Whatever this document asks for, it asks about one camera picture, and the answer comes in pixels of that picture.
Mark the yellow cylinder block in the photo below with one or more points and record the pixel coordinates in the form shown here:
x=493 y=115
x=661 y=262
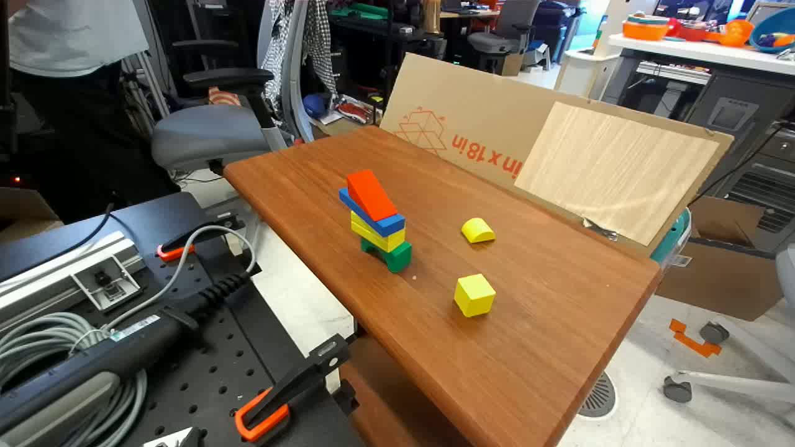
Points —
x=477 y=232

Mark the blue rectangular block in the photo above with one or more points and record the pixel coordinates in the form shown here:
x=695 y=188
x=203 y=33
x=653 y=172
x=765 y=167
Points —
x=389 y=223

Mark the yellow rectangular block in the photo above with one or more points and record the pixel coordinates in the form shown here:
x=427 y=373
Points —
x=375 y=236

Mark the green rectangular block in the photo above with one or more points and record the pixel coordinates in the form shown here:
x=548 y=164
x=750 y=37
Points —
x=397 y=259

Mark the red rectangular block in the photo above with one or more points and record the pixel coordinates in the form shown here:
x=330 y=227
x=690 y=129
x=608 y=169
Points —
x=371 y=192

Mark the yellow cube block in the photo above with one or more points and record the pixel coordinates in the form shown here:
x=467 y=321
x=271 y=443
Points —
x=476 y=297

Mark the large cardboard panel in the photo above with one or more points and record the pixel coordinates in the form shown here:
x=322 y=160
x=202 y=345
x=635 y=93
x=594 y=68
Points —
x=463 y=108

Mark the large orange black clamp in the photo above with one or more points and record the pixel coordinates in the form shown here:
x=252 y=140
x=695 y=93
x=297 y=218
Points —
x=289 y=387

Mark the grey office chair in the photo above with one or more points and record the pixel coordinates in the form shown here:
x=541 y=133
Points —
x=207 y=133

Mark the green crate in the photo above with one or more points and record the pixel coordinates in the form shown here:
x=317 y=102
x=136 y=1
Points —
x=360 y=12

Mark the black office chair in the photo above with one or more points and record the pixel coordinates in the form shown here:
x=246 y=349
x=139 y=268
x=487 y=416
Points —
x=504 y=37

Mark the light wood panel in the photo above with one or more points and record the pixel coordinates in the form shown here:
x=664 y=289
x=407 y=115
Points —
x=611 y=164

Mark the small orange black clamp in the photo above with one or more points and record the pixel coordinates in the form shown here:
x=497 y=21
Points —
x=174 y=251

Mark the round floor drain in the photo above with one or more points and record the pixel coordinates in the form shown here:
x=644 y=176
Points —
x=597 y=397

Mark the teal plastic object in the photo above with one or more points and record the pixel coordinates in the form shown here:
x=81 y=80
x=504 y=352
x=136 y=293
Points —
x=674 y=236

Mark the orange bowl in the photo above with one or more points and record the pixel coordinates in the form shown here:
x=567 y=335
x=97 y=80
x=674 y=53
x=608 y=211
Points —
x=646 y=27

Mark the brown cardboard box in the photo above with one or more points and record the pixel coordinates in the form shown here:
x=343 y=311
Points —
x=729 y=274

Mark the white table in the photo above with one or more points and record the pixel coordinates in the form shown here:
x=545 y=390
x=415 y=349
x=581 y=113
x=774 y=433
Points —
x=710 y=53

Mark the grey drawer cabinet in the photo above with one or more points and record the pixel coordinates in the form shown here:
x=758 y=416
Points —
x=745 y=125

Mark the person in white shirt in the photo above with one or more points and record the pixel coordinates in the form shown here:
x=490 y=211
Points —
x=76 y=33

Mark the grey chair base with casters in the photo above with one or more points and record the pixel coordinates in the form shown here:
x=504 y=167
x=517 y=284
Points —
x=745 y=386

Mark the orange plastic bracket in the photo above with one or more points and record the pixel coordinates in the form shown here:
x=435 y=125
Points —
x=685 y=339

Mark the aluminium extrusion rail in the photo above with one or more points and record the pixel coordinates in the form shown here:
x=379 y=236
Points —
x=49 y=275

